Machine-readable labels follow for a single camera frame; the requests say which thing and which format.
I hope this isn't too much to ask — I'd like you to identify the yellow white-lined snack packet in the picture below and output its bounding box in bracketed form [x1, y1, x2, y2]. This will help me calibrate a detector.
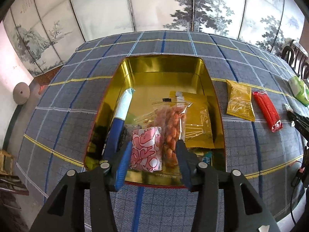
[226, 79, 256, 122]

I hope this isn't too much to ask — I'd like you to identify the blue grey plaid tablecloth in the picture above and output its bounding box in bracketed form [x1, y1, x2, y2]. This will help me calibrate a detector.
[16, 30, 309, 232]

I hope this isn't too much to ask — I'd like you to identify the small wooden stool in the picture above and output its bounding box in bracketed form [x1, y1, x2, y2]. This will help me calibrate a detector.
[0, 148, 15, 174]

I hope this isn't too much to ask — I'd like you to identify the round wooden disc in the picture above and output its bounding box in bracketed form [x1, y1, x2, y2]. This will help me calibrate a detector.
[13, 82, 31, 105]

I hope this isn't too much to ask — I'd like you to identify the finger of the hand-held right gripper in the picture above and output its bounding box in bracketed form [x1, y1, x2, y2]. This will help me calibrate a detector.
[291, 122, 309, 139]
[287, 111, 309, 126]

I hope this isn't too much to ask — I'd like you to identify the small teal snack packet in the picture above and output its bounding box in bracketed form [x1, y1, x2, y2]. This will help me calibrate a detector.
[202, 150, 213, 165]

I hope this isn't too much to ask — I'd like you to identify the black cable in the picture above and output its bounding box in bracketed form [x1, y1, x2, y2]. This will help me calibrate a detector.
[290, 174, 302, 224]

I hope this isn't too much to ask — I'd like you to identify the painted landscape folding screen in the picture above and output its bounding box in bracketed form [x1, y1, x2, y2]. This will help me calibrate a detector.
[2, 0, 306, 78]

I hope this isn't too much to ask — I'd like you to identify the clear packet of orange snacks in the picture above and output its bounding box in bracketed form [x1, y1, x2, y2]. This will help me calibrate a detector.
[135, 101, 194, 168]

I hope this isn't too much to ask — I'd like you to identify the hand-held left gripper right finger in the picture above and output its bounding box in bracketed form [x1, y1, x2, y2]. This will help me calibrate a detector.
[175, 139, 282, 232]

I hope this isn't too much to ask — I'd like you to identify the navy blue cracker packet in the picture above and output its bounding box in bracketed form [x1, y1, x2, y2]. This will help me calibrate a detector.
[104, 88, 136, 161]

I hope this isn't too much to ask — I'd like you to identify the gold packet with white stripe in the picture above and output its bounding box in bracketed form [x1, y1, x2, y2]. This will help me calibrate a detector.
[169, 90, 215, 149]

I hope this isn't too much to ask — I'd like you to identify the pink white patterned snack packet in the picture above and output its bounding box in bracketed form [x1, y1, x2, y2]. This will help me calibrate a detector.
[129, 126, 163, 172]

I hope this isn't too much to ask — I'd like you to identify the dark wooden chair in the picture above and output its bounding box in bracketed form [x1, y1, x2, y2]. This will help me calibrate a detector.
[281, 40, 298, 63]
[293, 53, 309, 79]

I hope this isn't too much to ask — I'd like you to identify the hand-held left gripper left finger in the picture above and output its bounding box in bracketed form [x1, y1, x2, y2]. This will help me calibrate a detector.
[29, 140, 133, 232]

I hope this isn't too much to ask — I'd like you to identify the red tin box gold interior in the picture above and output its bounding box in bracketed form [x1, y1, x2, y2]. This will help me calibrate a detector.
[83, 55, 226, 189]

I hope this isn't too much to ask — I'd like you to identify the green tissue pack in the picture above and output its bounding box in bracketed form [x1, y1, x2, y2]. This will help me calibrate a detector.
[288, 75, 309, 107]

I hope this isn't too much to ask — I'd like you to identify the red snack packet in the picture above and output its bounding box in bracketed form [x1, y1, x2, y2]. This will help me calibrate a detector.
[252, 91, 283, 133]

